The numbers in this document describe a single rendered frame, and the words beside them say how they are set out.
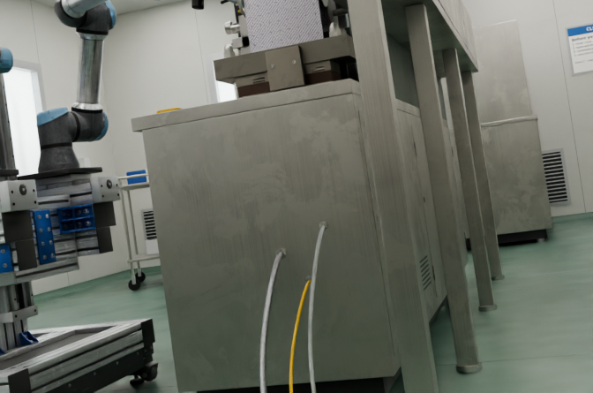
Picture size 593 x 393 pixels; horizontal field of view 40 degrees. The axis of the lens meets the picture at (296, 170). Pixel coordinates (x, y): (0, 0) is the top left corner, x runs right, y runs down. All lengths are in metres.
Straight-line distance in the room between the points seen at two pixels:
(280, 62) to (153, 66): 6.66
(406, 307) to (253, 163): 0.77
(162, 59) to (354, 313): 6.87
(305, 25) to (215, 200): 0.61
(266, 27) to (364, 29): 0.91
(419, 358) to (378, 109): 0.50
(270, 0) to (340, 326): 1.01
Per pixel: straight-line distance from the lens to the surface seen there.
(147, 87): 8.93
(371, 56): 1.67
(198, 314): 2.36
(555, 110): 7.97
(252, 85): 2.35
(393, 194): 1.65
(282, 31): 2.54
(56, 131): 3.06
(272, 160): 2.25
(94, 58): 3.12
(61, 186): 3.03
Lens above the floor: 0.62
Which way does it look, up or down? 2 degrees up
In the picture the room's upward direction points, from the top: 8 degrees counter-clockwise
